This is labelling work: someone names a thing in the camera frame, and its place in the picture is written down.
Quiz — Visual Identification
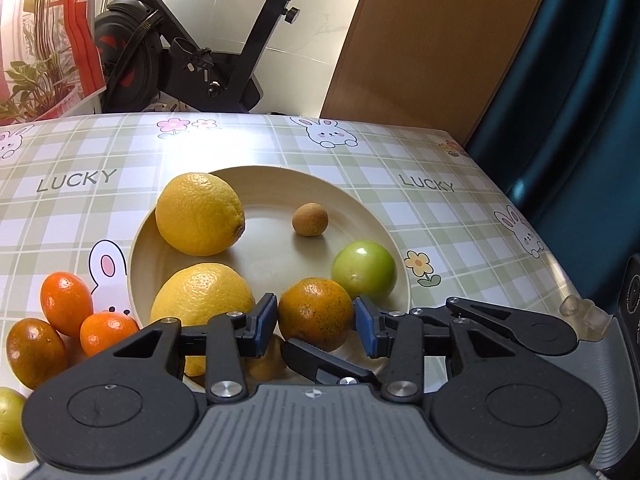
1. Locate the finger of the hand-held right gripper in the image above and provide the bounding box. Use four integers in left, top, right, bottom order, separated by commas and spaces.
410, 297, 577, 357
281, 338, 383, 388

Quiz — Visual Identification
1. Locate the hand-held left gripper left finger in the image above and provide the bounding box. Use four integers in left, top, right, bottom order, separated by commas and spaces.
85, 292, 278, 404

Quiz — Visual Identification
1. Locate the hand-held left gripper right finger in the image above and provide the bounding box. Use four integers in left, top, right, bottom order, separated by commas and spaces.
355, 297, 546, 404

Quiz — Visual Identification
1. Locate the small brown longan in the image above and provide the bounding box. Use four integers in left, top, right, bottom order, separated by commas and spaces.
248, 337, 288, 381
292, 203, 329, 237

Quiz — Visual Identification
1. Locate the speckled orange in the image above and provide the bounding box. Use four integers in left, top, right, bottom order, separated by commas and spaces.
277, 278, 356, 353

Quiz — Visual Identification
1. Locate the green round fruit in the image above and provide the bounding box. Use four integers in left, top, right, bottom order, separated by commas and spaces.
330, 240, 398, 299

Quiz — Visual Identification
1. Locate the cream round plate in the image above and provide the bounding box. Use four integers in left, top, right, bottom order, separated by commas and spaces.
127, 165, 412, 396

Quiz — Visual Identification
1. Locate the yellow lemon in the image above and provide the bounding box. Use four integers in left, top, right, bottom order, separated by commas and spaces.
155, 172, 246, 256
150, 262, 257, 377

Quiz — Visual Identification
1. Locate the small round orange tangerine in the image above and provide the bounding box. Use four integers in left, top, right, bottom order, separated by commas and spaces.
79, 311, 141, 358

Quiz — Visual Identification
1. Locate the oval orange tangerine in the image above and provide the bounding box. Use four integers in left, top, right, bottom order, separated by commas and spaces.
39, 271, 95, 338

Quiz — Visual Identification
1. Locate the green-tinged orange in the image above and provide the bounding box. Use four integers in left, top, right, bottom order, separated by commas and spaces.
6, 318, 69, 391

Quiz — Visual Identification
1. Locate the yellow-green round fruit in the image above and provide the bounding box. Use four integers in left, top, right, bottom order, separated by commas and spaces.
0, 386, 35, 464

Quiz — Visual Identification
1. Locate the clear plastic corner guard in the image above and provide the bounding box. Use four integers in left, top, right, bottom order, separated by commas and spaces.
559, 296, 615, 345

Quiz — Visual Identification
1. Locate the green plaid tablecloth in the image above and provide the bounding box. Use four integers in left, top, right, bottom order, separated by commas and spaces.
0, 112, 613, 480

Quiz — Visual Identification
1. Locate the dark teal curtain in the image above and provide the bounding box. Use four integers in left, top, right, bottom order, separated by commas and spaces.
465, 0, 640, 306

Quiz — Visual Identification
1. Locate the brown wooden board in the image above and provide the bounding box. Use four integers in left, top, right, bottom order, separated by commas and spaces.
320, 0, 558, 148

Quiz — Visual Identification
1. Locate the black exercise bike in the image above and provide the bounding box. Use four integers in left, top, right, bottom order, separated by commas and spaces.
92, 0, 353, 116

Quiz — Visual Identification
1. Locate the wall poster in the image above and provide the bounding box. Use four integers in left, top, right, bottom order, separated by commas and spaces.
0, 0, 107, 126

